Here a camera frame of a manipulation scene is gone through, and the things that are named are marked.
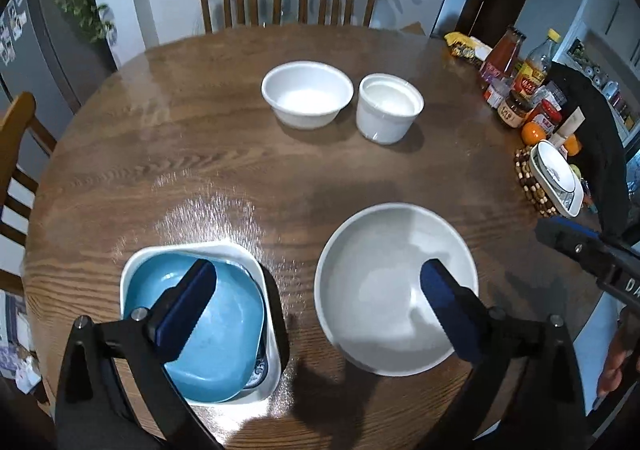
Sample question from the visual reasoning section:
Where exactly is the black cloth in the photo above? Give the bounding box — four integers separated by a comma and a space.
547, 62, 640, 246

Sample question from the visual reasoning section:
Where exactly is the group of fridge photos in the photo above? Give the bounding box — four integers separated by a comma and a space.
0, 0, 28, 66

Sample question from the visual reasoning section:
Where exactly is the yellow-capped oil bottle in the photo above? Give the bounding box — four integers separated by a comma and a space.
510, 28, 562, 98

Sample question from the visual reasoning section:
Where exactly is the yellow snack packet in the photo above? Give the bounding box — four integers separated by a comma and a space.
444, 31, 493, 65

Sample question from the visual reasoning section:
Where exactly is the blue square plate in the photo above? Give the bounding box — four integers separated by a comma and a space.
123, 252, 266, 404

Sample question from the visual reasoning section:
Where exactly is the red-lidded jar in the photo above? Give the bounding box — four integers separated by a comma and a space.
525, 99, 563, 136

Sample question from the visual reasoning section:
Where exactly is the red sauce bottle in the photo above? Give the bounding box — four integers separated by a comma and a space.
481, 26, 527, 91

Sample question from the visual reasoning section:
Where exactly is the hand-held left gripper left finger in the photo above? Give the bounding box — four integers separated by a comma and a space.
54, 258, 227, 450

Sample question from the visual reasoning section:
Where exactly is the medium white bowl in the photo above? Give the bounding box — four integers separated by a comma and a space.
261, 60, 355, 131

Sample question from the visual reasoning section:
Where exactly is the white tube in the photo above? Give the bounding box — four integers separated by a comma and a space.
552, 107, 586, 148

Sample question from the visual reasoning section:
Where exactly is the white-lidded small jar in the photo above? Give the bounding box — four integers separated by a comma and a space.
484, 80, 513, 108

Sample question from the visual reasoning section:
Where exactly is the grey refrigerator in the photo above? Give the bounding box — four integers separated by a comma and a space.
0, 0, 116, 131

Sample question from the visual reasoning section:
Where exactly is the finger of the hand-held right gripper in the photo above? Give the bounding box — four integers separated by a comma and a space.
536, 217, 640, 276

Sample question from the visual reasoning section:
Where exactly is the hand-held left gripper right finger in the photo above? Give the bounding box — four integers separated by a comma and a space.
420, 258, 589, 450

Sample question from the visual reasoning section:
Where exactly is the small white ribbed bowl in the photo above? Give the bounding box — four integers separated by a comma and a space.
356, 73, 425, 146

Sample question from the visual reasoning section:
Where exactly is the row of small kitchen jars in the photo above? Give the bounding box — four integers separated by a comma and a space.
570, 42, 640, 131

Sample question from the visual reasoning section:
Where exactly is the large white bowl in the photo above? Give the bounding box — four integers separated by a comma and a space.
314, 202, 480, 377

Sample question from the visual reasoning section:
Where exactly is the pile of paper clutter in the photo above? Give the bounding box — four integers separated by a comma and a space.
0, 290, 43, 396

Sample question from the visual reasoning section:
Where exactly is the person's right hand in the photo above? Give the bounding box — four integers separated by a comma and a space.
594, 309, 640, 412

